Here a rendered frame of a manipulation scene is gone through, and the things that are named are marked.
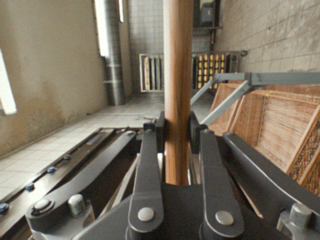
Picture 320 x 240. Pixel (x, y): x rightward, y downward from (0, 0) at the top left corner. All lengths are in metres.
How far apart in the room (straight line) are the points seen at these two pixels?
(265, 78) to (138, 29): 5.01
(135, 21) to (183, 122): 5.38
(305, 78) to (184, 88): 0.56
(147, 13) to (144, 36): 0.63
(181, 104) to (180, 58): 0.05
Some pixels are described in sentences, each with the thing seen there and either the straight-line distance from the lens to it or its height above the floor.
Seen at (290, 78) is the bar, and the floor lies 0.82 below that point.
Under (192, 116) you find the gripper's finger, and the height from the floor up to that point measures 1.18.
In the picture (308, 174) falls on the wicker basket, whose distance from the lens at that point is 0.69.
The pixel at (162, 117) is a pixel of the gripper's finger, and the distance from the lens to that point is 0.18.
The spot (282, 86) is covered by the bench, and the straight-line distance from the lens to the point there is 1.13.
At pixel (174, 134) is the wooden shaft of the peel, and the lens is 0.18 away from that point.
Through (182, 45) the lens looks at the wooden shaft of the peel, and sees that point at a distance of 0.17.
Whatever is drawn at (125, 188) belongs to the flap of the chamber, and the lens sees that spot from 0.72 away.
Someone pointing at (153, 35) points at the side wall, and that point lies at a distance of 5.33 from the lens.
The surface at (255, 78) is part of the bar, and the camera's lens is 0.60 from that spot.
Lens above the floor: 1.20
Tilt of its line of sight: 5 degrees up
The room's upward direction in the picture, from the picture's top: 90 degrees counter-clockwise
